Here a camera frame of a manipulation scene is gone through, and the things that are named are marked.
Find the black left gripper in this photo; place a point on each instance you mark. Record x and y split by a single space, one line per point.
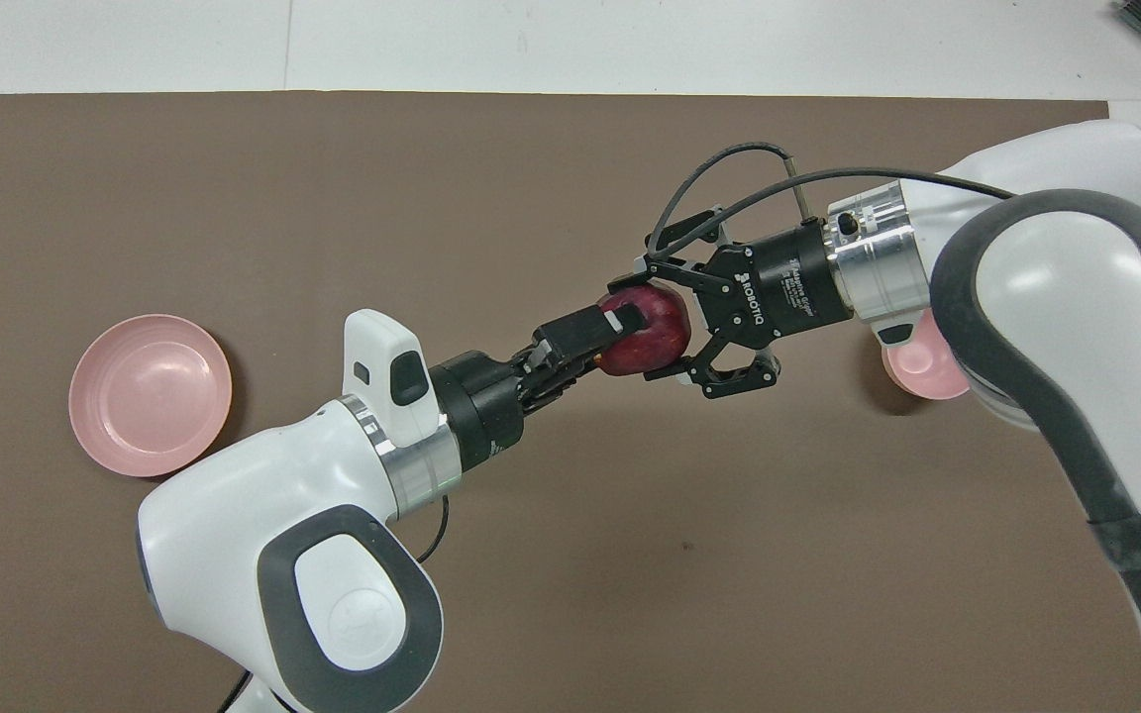
481 406

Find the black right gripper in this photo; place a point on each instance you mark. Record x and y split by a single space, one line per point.
778 282

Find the red apple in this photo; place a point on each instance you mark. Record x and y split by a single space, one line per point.
655 337

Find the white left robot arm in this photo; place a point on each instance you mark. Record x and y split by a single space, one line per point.
234 515

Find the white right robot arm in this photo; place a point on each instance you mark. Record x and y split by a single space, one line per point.
1046 297

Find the pink bowl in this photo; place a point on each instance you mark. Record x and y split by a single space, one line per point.
927 376

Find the pink plate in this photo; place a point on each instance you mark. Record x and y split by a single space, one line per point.
150 396

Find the brown table mat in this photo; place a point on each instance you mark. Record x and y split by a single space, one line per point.
333 198

